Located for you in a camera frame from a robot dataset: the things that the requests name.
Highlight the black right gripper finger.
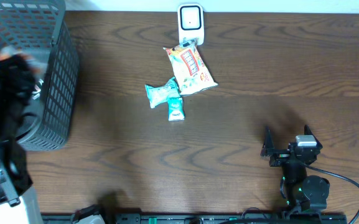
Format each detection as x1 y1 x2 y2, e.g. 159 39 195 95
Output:
304 124 320 145
262 126 274 150

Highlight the green tissue pack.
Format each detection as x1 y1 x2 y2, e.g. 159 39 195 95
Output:
167 98 185 121

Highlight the yellow white snack bag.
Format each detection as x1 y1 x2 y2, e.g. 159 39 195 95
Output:
163 39 218 96

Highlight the mint green snack pouch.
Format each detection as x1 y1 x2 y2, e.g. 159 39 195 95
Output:
145 77 180 108

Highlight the orange tissue pack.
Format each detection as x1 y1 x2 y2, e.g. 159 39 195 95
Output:
0 45 48 76

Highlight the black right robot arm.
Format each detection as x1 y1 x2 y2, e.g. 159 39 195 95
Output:
261 126 330 219

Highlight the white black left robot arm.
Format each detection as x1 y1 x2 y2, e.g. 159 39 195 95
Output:
0 55 109 224

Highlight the round green white item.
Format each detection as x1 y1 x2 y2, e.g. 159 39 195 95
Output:
32 79 44 100

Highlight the white barcode scanner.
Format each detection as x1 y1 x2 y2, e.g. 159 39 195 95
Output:
177 3 205 45

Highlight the dark grey plastic basket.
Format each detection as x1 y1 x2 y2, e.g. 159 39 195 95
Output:
0 0 79 151

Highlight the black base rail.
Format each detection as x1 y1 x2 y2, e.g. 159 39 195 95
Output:
42 212 348 224

